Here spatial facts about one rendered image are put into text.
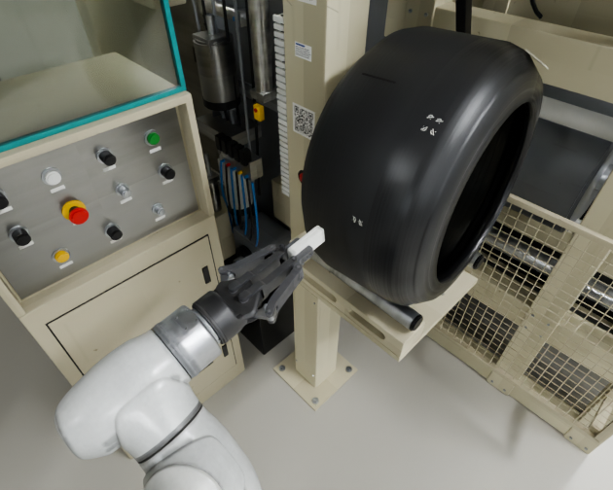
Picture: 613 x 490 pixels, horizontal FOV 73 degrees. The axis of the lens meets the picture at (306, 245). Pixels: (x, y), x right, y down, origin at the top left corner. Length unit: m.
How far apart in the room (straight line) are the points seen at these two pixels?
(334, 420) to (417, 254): 1.22
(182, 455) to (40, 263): 0.72
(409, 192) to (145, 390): 0.46
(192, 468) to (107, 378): 0.15
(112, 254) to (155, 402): 0.72
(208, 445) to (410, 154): 0.50
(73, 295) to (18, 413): 1.08
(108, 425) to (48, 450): 1.48
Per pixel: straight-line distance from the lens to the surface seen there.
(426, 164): 0.67
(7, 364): 2.38
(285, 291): 0.62
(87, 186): 1.10
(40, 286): 1.21
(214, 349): 0.59
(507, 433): 1.99
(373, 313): 1.04
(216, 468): 0.57
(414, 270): 0.76
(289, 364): 1.94
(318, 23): 0.92
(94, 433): 0.58
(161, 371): 0.57
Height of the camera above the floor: 1.69
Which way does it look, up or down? 44 degrees down
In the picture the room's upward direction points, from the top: straight up
